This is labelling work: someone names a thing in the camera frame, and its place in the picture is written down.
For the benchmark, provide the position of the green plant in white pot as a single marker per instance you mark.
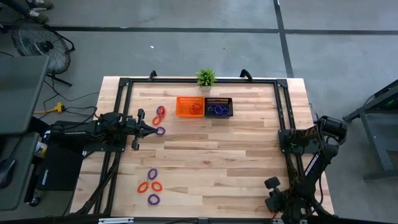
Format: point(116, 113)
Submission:
point(206, 77)

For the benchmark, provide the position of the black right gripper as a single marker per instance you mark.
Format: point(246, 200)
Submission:
point(278, 202)

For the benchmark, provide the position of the person's shoe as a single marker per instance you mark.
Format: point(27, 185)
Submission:
point(40, 4)
point(38, 17)

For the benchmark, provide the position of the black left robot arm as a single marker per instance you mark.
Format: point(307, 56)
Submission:
point(74, 133)

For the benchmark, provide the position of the black aluminium table frame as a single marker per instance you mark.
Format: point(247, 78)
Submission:
point(161, 80)

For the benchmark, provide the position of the grey desk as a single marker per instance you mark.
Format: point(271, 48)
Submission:
point(21, 186)
point(21, 93)

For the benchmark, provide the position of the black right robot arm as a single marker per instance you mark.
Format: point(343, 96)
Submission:
point(332, 127)

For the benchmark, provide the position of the black computer mouse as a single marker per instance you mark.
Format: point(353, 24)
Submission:
point(6, 171)

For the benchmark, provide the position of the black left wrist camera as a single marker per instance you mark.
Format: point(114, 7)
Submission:
point(130, 127)

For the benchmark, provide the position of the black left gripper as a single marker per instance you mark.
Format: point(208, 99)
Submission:
point(139, 143)

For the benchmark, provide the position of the person's leg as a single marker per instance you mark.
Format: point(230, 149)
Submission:
point(14, 5)

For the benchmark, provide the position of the black caster wheel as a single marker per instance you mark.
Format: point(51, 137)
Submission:
point(35, 201)

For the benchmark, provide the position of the grey metal cart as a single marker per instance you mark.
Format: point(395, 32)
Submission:
point(376, 146)

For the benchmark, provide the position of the black plastic mesh basket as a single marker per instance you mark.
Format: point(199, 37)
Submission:
point(219, 100)

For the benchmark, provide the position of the orange plastic mesh basket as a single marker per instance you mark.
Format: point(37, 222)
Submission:
point(183, 107)

